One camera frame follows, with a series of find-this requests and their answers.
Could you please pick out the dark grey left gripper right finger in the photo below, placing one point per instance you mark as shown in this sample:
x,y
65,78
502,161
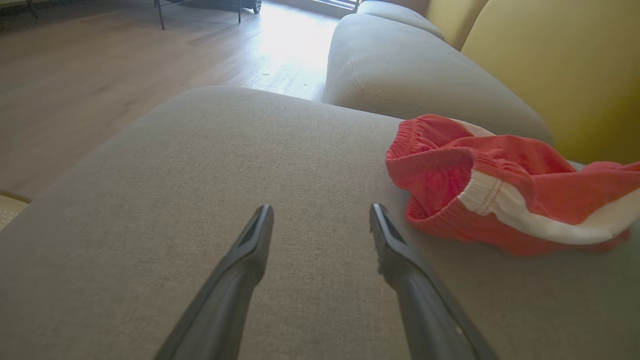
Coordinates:
x,y
430,320

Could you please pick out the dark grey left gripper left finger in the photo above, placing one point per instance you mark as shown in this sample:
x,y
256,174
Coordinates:
x,y
220,320

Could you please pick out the red garment with white stripe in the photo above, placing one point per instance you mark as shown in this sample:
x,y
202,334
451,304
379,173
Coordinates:
x,y
435,170

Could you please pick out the large grey sofa seat cushion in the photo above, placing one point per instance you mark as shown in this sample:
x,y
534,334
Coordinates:
x,y
250,165

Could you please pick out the beige floor mat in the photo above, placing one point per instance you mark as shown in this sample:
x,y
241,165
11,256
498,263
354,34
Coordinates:
x,y
11,212

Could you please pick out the medium grey sofa seat cushion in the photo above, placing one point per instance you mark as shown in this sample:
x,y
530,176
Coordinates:
x,y
410,70

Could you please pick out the wide yellow sofa backrest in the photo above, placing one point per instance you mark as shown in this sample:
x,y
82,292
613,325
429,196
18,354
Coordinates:
x,y
560,75

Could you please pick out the narrow yellow sofa backrest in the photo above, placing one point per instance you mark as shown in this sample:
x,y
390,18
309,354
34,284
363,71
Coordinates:
x,y
455,20

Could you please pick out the small grey sofa seat cushion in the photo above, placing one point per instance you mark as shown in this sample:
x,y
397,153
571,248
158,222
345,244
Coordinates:
x,y
395,10

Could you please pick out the grey balcony railing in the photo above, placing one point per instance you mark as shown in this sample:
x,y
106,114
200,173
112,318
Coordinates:
x,y
340,4

